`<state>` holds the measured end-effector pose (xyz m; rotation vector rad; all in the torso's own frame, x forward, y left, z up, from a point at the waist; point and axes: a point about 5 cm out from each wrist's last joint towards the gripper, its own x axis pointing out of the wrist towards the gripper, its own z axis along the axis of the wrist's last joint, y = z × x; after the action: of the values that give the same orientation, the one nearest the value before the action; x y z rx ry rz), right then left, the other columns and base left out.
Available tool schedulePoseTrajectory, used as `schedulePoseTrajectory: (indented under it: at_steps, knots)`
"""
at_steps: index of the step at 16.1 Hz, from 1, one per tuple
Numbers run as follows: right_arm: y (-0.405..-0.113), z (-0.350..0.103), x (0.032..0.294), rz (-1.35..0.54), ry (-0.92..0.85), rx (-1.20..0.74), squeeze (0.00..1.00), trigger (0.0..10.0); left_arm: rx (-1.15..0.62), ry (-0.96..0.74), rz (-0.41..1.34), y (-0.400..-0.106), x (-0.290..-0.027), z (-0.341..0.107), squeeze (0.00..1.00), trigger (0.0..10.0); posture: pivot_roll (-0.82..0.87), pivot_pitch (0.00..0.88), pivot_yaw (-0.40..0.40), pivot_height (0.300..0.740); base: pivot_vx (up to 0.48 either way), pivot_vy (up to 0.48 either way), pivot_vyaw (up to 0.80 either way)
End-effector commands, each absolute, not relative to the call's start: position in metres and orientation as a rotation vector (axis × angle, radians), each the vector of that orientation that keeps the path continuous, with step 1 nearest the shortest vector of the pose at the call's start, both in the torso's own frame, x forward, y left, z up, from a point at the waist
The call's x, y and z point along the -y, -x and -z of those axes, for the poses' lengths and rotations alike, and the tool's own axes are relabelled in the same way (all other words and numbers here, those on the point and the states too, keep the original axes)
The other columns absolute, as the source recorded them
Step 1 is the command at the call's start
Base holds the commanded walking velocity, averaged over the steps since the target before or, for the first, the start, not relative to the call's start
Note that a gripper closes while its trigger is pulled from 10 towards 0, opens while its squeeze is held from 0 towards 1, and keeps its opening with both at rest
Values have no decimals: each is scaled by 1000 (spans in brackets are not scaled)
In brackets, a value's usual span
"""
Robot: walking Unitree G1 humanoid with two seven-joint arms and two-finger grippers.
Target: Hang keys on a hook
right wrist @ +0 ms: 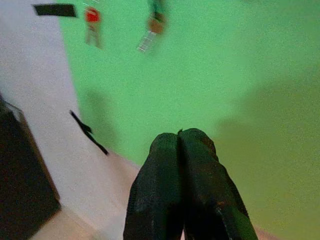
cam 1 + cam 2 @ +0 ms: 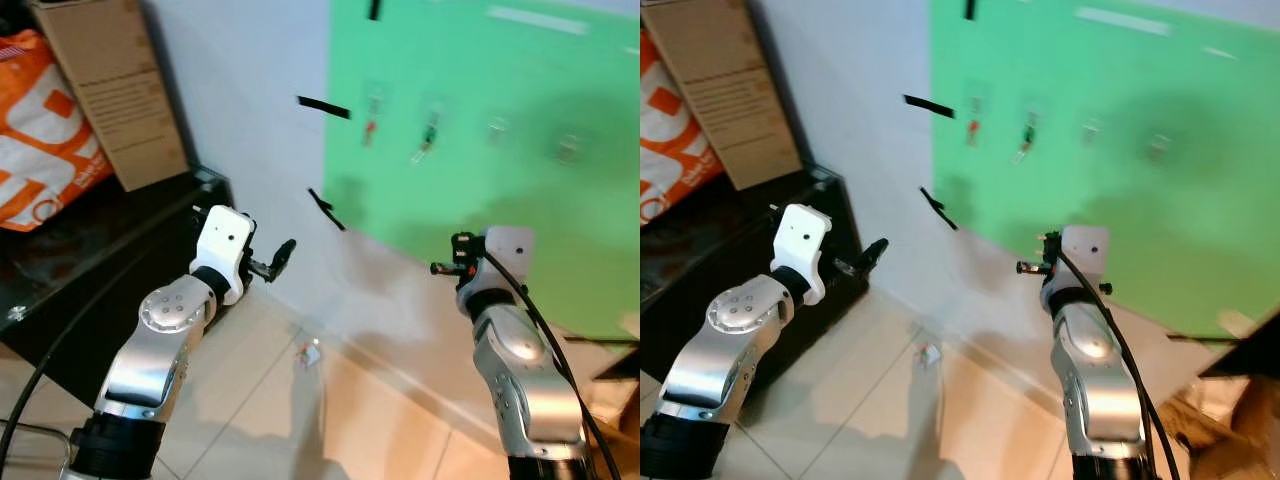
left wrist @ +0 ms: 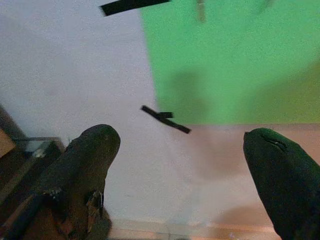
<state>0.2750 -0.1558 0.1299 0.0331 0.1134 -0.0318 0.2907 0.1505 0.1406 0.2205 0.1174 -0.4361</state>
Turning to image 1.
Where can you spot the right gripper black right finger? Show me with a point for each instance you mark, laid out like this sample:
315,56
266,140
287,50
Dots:
207,190

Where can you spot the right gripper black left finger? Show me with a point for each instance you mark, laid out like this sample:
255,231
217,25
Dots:
157,187

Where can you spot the black tape strip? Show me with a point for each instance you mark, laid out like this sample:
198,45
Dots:
55,10
87,130

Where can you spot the green backdrop sheet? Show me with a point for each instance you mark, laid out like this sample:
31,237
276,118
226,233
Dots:
175,87

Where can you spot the black cabinet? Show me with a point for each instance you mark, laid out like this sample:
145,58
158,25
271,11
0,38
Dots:
22,175

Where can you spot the brass key with black cap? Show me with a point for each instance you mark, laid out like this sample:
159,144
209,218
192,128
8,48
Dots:
156,23

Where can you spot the key with red cap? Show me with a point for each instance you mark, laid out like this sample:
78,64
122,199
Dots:
93,17

